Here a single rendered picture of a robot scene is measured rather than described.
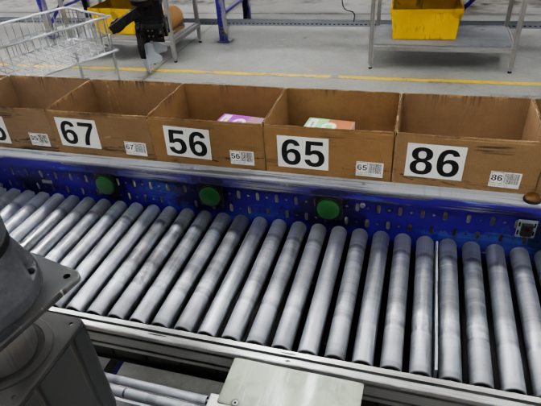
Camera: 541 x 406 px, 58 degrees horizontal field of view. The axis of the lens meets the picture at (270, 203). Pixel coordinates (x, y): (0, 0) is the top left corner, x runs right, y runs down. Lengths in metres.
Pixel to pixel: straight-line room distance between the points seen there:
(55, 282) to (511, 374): 0.95
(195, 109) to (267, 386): 1.12
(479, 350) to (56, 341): 0.90
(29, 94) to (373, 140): 1.46
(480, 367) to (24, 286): 0.94
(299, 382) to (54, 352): 0.53
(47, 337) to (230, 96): 1.17
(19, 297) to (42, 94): 1.57
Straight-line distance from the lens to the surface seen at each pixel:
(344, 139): 1.46
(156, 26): 1.49
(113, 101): 2.07
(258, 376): 1.17
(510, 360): 1.27
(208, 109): 1.89
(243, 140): 1.55
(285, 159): 1.53
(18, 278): 0.78
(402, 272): 1.41
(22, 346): 0.88
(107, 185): 1.79
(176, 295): 1.38
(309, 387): 1.15
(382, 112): 1.73
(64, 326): 0.92
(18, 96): 2.35
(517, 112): 1.75
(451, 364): 1.22
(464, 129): 1.75
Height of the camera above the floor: 1.70
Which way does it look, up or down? 35 degrees down
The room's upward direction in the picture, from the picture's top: 4 degrees counter-clockwise
